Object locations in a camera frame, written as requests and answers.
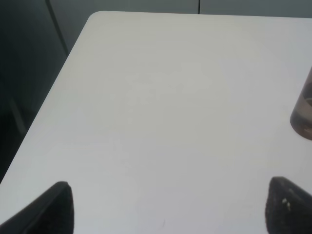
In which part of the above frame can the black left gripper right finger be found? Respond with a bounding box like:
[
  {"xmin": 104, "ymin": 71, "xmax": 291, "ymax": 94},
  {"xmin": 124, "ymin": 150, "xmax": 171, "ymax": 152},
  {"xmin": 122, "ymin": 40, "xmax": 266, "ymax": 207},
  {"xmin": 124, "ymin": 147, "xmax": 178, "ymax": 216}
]
[{"xmin": 265, "ymin": 176, "xmax": 312, "ymax": 234}]

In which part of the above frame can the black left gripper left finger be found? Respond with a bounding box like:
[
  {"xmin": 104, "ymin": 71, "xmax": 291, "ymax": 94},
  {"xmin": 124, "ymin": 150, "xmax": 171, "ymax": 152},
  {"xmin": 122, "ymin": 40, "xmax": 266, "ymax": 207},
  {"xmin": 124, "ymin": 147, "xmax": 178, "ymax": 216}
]
[{"xmin": 0, "ymin": 181, "xmax": 74, "ymax": 234}]

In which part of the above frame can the smoky transparent water bottle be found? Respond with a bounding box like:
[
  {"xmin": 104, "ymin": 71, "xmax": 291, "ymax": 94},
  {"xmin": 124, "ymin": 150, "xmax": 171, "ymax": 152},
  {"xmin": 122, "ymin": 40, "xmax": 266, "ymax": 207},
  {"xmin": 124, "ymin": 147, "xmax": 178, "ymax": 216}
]
[{"xmin": 290, "ymin": 70, "xmax": 312, "ymax": 140}]

